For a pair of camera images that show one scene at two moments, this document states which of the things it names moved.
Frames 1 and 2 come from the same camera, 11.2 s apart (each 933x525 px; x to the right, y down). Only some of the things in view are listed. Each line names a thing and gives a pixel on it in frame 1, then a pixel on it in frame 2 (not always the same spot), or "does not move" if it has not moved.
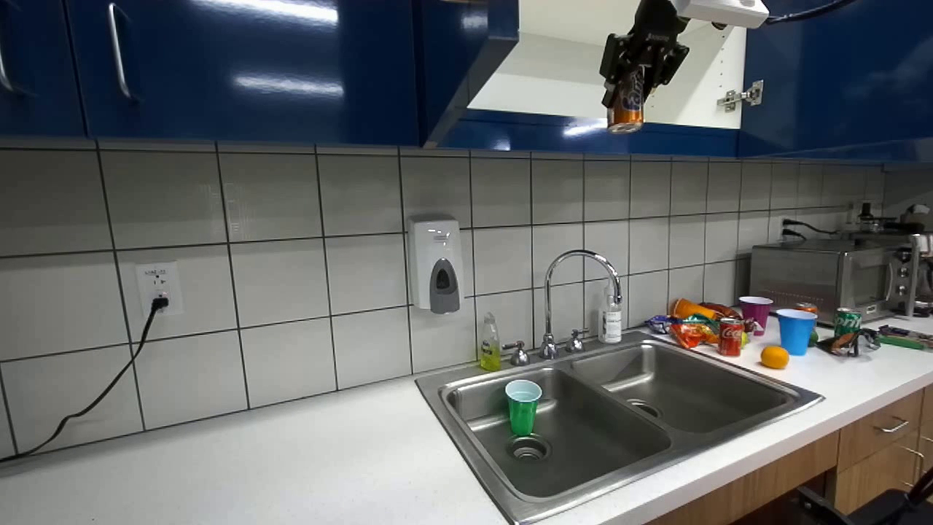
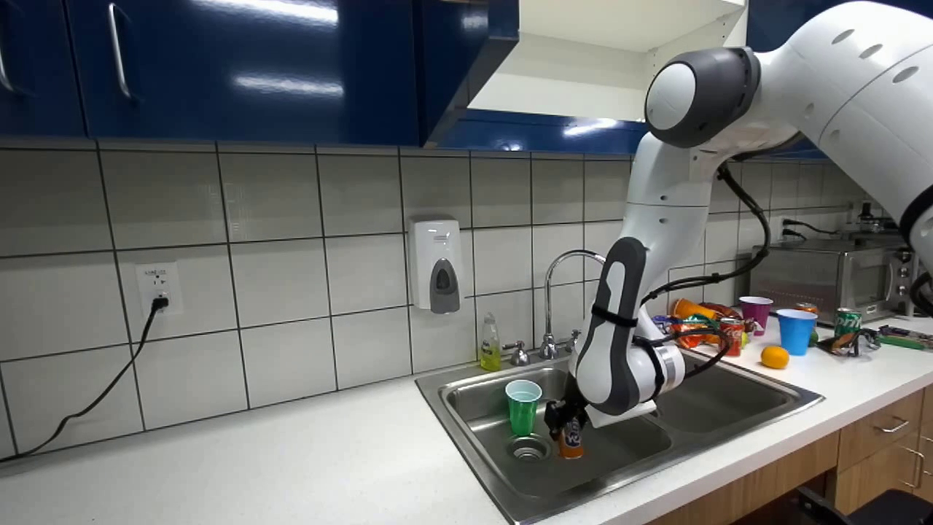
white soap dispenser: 436,259 does not move
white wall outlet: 159,280 does not move
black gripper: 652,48 to 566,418
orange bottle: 624,119 to 573,449
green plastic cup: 522,404 does not move
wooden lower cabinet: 881,456 does not move
